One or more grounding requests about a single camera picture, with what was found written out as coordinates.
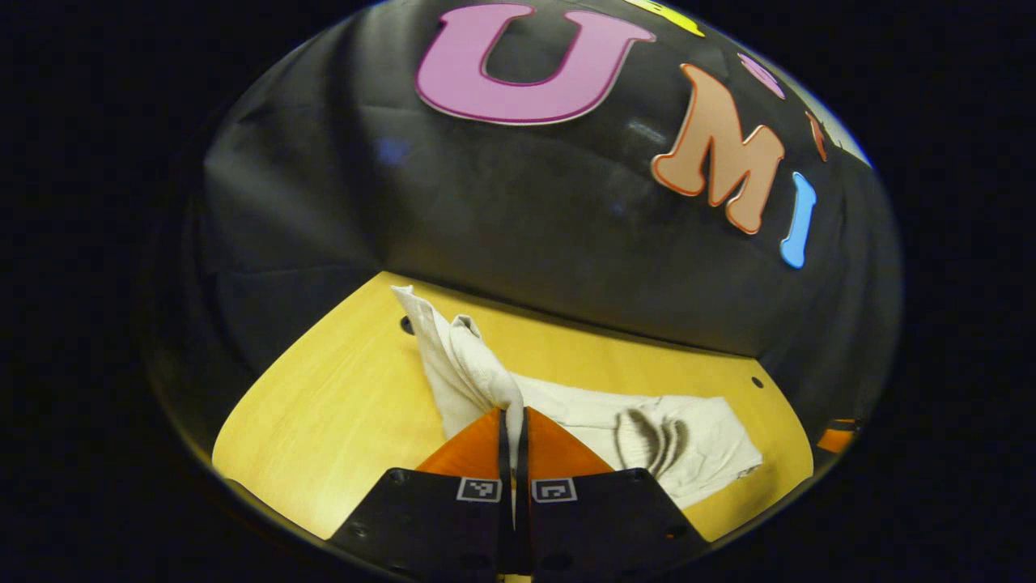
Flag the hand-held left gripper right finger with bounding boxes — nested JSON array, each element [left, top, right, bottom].
[[516, 406, 711, 581]]

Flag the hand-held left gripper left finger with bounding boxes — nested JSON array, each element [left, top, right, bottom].
[[326, 406, 516, 582]]

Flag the off-white jeans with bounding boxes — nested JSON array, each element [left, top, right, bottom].
[[391, 285, 764, 511]]

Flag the black backdrop cloth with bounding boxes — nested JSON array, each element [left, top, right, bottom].
[[146, 0, 903, 454]]

